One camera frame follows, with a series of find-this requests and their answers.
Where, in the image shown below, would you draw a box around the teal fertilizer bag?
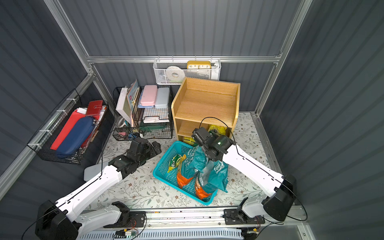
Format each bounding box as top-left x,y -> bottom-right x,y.
177,146 -> 209,189
195,161 -> 229,201

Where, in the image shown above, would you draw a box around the white mesh wall basket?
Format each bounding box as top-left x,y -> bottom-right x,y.
153,58 -> 222,85

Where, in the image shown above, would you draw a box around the light blue pencil box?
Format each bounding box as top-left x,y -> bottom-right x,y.
155,87 -> 170,109

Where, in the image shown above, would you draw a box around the white tape roll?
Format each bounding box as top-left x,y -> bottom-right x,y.
165,66 -> 185,82

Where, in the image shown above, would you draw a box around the green yellow packet lower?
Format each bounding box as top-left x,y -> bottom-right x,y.
183,137 -> 197,147

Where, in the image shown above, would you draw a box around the blue pencil case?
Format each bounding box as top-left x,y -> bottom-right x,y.
56,117 -> 95,159

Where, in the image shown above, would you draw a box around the aluminium frame rails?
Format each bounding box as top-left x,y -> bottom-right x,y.
1,1 -> 312,240

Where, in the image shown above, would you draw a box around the pink pencil box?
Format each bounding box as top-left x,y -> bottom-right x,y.
140,85 -> 158,107

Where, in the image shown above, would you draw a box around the floral table mat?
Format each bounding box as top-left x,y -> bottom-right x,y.
86,112 -> 271,211

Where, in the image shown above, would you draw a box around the yellow clock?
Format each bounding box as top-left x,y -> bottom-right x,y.
187,60 -> 212,70

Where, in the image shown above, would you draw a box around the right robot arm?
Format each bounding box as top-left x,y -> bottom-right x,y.
192,127 -> 296,223

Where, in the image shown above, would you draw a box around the wooden two-tier shelf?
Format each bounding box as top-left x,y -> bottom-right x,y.
171,78 -> 241,141

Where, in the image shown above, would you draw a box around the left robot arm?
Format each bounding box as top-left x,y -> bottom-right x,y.
35,138 -> 162,240

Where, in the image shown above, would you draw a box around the white book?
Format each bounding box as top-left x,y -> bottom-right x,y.
116,87 -> 131,126

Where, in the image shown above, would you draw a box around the teal plastic basket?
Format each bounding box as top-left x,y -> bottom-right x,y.
153,141 -> 218,206

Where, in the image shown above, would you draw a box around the red folder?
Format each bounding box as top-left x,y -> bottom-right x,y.
50,108 -> 86,150

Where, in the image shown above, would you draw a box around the dark red wallet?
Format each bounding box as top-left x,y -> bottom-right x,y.
85,100 -> 103,117

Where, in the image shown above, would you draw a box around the small green yellow packet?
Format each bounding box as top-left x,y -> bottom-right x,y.
168,154 -> 187,173

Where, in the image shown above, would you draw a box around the black wire wall basket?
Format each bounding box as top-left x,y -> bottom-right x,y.
28,92 -> 115,165

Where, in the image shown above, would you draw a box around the black wire desk organizer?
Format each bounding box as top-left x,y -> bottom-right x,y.
112,87 -> 174,141

